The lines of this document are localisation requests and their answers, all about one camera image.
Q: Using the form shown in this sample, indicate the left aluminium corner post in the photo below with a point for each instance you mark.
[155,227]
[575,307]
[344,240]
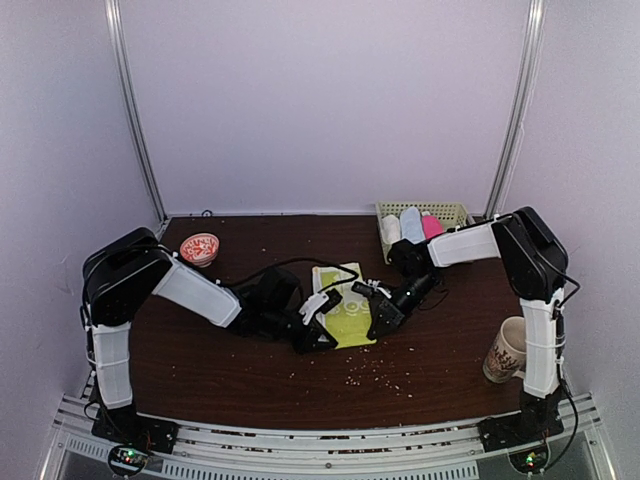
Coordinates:
[118,42]

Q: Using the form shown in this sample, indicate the green plastic basket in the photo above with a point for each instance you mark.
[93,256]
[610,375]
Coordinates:
[450,214]

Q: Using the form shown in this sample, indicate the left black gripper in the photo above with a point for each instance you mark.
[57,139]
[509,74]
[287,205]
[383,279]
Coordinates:
[304,345]

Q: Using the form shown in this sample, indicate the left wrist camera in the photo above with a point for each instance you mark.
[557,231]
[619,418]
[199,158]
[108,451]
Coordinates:
[321,302]

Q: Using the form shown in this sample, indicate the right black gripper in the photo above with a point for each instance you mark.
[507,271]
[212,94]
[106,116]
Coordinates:
[393,315]

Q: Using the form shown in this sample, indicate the white rolled towel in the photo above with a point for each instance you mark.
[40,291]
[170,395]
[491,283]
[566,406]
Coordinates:
[390,229]

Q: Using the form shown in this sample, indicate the right aluminium corner post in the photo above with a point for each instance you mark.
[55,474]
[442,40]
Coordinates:
[525,84]

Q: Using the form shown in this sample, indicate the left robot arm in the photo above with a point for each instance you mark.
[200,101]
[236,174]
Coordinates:
[124,277]

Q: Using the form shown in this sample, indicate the light blue rolled towel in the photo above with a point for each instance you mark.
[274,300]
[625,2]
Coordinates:
[411,225]

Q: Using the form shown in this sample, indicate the circuit board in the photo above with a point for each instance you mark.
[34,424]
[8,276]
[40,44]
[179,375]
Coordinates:
[125,460]
[530,460]

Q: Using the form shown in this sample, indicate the cream mug red pattern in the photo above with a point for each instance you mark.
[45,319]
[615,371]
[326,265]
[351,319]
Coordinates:
[506,358]

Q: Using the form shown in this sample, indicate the red patterned bowl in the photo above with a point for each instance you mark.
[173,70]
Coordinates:
[200,249]

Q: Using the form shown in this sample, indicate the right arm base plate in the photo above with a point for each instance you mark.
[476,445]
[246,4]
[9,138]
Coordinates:
[510,431]

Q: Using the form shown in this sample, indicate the pink towel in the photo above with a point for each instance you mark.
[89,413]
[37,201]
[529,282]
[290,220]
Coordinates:
[431,226]

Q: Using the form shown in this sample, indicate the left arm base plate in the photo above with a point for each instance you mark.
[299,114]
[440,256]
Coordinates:
[143,433]

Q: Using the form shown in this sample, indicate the green patterned towel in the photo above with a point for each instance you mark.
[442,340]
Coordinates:
[351,319]

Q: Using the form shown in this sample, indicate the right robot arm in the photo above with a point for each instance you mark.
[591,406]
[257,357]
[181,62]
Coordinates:
[536,265]

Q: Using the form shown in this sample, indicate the right circuit board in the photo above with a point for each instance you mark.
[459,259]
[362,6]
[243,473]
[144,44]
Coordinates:
[530,460]

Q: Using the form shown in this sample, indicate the aluminium corner post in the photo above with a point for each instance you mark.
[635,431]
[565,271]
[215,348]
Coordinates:
[118,42]
[525,84]

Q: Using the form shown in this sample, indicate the aluminium front rail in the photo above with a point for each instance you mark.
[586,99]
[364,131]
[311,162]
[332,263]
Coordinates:
[451,450]

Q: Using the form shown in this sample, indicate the left circuit board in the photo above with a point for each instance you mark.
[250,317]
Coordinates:
[125,460]

